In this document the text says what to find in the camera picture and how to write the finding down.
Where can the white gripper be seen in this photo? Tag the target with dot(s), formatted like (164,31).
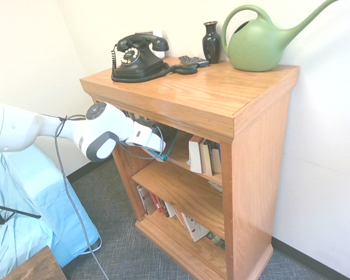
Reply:
(146,138)

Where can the blue cover paperback book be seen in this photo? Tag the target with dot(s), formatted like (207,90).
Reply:
(162,158)

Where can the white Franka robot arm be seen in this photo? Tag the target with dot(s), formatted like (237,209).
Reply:
(17,131)

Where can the thick paperback with pale pages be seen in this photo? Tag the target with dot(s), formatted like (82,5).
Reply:
(195,156)

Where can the pale grey paperback book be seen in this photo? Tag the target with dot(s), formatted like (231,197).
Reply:
(146,201)

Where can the upright paperback book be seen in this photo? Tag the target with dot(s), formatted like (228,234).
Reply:
(218,160)
(206,159)

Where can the red spine paperback book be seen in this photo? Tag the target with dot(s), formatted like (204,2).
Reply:
(156,202)
(162,207)

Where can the oak wooden bookshelf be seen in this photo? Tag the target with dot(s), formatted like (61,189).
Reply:
(192,189)

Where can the dark spine travel guidebook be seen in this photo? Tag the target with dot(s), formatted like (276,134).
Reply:
(213,157)

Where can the white paperback book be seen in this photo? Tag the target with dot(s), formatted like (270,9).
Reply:
(169,210)

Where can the loose printed card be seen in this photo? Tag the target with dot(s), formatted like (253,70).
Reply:
(216,186)

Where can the orange spine paperback book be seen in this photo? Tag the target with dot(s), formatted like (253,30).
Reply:
(180,218)

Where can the black remote control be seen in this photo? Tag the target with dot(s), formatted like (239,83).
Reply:
(202,62)
(186,59)

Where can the large white cover book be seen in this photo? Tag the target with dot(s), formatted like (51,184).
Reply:
(195,229)

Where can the black glossy vase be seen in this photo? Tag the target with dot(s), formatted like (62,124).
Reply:
(211,43)

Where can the dark green flat book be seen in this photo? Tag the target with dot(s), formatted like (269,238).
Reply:
(216,240)

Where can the light blue cloth cover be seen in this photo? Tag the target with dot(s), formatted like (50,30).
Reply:
(32,204)

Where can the green plastic watering can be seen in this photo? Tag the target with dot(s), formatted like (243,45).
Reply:
(253,46)

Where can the thin black tripod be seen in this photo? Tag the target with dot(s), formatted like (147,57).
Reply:
(6,210)

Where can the dark wooden table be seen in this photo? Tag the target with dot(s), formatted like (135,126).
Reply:
(38,266)

